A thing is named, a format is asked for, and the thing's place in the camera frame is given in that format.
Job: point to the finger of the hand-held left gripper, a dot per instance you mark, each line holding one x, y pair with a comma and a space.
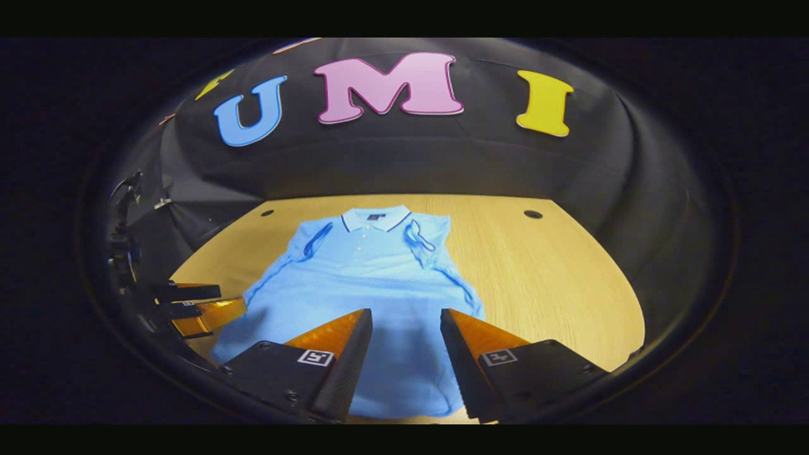
189, 292
215, 313

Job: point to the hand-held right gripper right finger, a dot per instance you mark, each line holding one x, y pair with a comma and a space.
464, 373

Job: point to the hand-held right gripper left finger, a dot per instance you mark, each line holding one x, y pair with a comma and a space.
344, 373

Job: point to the light blue T-shirt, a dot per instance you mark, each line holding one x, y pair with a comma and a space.
373, 278

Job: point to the small silver backdrop clip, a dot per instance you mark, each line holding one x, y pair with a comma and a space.
163, 203

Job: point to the black backdrop cloth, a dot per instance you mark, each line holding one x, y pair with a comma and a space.
442, 158

